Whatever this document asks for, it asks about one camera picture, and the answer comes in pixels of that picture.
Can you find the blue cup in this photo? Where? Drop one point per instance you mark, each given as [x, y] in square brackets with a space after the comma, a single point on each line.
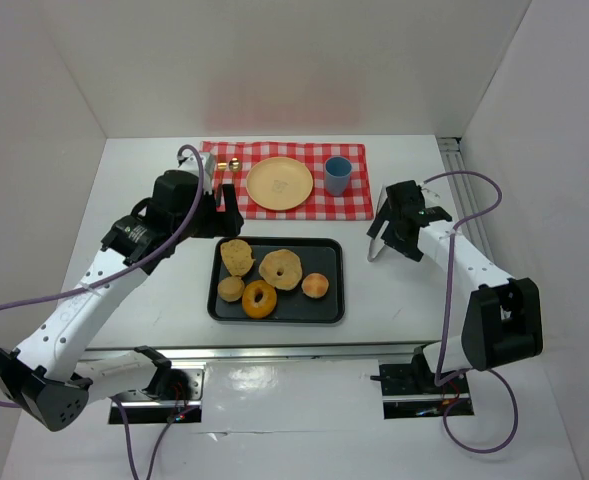
[337, 173]

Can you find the small round bun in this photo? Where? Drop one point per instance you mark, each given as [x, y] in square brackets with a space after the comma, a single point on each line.
[315, 285]

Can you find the small round muffin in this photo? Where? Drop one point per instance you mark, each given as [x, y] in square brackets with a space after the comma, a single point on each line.
[231, 289]

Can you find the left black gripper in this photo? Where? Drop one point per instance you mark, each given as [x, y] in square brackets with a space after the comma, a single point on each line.
[222, 215]

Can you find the large pale bagel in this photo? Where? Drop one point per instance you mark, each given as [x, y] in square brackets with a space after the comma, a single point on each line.
[282, 269]

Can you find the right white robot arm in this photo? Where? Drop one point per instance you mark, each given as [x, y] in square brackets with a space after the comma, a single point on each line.
[502, 323]

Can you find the orange glazed donut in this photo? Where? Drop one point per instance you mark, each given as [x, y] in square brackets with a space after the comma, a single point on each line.
[259, 299]

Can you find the beige plate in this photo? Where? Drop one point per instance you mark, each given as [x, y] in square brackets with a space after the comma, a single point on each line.
[279, 183]

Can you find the aluminium rail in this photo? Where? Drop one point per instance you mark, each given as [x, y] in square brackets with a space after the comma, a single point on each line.
[463, 194]
[288, 352]

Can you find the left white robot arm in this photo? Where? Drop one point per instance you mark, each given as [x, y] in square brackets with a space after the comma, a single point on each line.
[42, 375]

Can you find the aluminium rail right side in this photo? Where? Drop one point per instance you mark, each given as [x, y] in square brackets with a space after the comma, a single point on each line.
[463, 194]

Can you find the red checkered cloth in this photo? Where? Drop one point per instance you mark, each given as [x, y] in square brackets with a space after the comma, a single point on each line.
[354, 204]

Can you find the aluminium rail front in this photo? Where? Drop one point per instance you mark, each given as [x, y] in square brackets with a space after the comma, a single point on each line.
[288, 352]

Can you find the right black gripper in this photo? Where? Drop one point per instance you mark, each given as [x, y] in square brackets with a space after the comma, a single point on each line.
[391, 226]

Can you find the gold fork black handle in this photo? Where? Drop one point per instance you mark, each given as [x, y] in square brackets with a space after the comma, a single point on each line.
[221, 169]

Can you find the black baking tray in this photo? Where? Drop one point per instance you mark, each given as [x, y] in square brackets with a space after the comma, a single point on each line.
[317, 255]

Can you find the metal tongs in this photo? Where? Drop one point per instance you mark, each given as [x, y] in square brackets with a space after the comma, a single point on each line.
[378, 226]

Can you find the gold spoon black handle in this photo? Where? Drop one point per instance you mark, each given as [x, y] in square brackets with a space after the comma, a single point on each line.
[235, 165]

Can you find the speckled oval bread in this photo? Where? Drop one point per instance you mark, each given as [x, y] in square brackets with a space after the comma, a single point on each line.
[237, 257]

